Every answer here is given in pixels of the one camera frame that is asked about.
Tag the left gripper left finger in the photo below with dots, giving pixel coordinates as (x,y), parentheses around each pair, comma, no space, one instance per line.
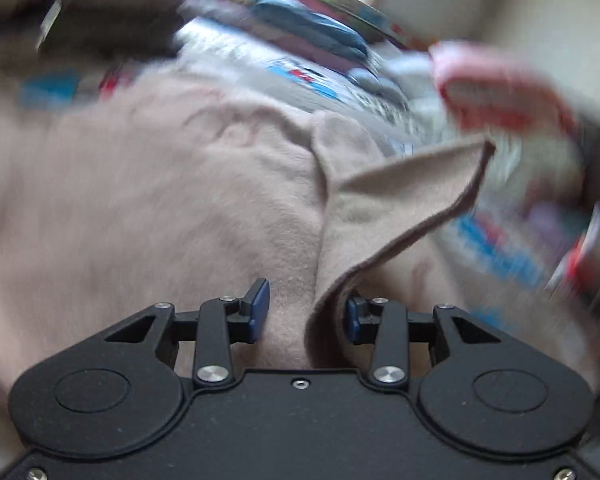
(117,390)

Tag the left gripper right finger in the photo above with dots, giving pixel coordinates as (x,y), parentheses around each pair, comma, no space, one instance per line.
(476,386)

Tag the beige knit sweater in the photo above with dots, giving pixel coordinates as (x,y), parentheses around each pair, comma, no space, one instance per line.
(180,199)

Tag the rolled pink white quilt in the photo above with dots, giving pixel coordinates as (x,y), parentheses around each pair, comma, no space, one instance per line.
(481,86)

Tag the folded blue blanket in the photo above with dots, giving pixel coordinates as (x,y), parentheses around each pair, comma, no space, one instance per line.
(318,29)

